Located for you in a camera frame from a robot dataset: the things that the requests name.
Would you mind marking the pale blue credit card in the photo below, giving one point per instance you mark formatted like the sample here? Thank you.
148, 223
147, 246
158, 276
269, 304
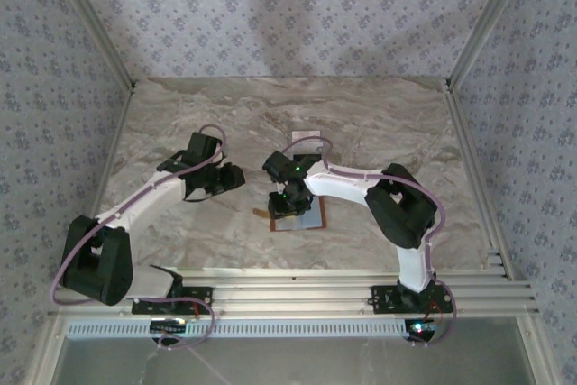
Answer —
308, 222

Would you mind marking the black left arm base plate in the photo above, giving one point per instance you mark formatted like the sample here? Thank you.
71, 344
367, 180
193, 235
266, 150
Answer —
205, 296

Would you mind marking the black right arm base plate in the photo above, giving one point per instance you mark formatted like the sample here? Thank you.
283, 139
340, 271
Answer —
383, 297

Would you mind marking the black circuit board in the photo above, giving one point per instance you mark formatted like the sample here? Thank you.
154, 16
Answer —
169, 326

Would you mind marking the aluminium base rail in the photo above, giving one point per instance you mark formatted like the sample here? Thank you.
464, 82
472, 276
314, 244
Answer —
293, 295

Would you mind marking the grey metal panel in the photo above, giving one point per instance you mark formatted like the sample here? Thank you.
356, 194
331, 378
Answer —
293, 362

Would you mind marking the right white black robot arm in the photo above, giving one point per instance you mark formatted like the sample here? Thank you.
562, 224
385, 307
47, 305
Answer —
338, 184

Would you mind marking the aluminium corner post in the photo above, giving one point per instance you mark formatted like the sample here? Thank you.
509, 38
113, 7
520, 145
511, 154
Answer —
90, 20
491, 15

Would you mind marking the brown leather card holder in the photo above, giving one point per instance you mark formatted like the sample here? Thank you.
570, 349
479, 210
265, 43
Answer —
322, 218

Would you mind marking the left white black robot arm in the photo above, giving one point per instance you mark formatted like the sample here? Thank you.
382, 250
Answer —
149, 198

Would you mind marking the aluminium table side rail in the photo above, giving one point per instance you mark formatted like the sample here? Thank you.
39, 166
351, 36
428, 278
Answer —
471, 155
118, 132

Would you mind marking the circuit board with green light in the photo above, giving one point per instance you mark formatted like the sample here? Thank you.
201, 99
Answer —
421, 328

